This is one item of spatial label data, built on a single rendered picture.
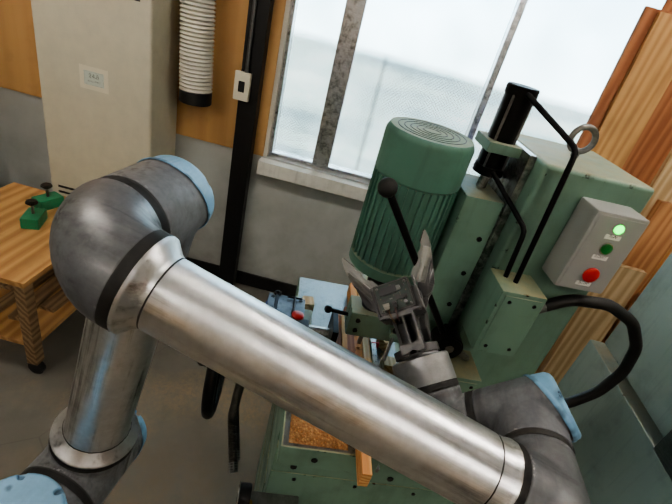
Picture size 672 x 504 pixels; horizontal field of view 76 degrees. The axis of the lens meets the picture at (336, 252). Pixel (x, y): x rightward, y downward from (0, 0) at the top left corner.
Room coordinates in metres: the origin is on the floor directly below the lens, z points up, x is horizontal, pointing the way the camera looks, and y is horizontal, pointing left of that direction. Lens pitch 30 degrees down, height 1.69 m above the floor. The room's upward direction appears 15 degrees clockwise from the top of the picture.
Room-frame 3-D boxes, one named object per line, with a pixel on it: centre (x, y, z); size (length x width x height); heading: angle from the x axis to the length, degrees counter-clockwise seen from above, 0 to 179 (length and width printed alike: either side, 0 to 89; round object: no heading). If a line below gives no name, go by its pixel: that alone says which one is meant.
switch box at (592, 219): (0.76, -0.45, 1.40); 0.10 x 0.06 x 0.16; 98
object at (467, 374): (0.72, -0.32, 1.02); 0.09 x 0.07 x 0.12; 8
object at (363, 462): (0.82, -0.12, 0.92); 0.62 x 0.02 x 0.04; 8
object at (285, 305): (0.83, 0.08, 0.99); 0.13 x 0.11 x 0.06; 8
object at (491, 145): (0.87, -0.26, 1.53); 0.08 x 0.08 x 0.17; 8
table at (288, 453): (0.85, -0.01, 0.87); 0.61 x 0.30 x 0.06; 8
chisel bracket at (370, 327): (0.85, -0.14, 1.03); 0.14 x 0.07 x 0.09; 98
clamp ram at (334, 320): (0.85, -0.02, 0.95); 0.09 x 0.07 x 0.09; 8
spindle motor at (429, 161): (0.85, -0.12, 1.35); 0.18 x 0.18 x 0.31
